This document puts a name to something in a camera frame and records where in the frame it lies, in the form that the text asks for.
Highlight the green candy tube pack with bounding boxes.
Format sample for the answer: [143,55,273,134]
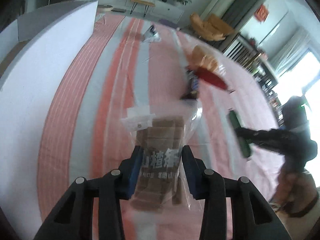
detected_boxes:
[227,109,252,159]

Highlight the red cone snack pack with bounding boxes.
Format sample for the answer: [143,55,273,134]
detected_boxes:
[195,67,234,93]

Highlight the dark brown chocolate bar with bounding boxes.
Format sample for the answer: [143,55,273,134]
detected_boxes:
[180,68,199,100]

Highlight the bagged bread loaf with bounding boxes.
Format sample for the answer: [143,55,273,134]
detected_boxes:
[186,44,226,77]

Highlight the clear bag brown hawthorn strips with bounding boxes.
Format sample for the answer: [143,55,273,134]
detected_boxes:
[121,100,203,213]

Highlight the person's right hand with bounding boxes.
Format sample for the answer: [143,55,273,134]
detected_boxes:
[269,168,319,218]

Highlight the dark wooden chair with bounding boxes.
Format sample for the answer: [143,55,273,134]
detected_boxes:
[223,33,266,75]

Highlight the orange lounge chair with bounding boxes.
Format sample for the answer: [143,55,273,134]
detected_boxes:
[190,12,235,41]

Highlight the white standing air conditioner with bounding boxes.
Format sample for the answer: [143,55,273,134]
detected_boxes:
[200,0,235,20]

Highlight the white triangular snack pouch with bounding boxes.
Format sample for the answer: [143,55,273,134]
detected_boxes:
[143,25,161,43]

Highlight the striped pink grey tablecloth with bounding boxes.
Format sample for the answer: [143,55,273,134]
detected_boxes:
[37,14,283,218]

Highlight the white foam board box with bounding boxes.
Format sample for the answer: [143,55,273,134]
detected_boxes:
[1,0,98,239]

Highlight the white tv cabinet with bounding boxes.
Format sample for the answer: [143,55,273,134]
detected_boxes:
[97,0,184,23]

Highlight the small wooden side table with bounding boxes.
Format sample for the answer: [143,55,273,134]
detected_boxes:
[130,0,156,17]

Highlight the red wall hanging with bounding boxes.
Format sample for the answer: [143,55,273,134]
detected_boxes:
[254,4,269,22]

